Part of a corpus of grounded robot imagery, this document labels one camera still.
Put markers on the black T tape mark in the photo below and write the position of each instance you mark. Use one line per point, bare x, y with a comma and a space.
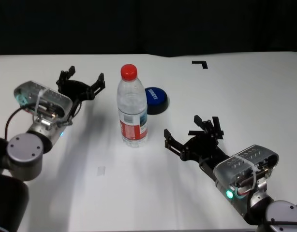
217, 126

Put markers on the black fabric backdrop curtain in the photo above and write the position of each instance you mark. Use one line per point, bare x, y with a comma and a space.
148, 24

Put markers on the clear water bottle red cap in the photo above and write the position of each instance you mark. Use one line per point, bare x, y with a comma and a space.
132, 108

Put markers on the grey right wrist camera housing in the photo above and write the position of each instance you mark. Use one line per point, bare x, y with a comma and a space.
245, 162

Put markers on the blue push button black base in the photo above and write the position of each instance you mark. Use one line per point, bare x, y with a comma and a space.
157, 97

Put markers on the black L corner tape mark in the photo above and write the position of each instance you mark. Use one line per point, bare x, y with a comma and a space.
200, 63

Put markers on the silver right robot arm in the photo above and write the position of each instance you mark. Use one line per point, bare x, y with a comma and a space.
271, 212

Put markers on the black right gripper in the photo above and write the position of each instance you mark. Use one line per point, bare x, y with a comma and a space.
201, 149

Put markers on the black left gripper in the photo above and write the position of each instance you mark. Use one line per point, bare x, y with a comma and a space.
74, 90

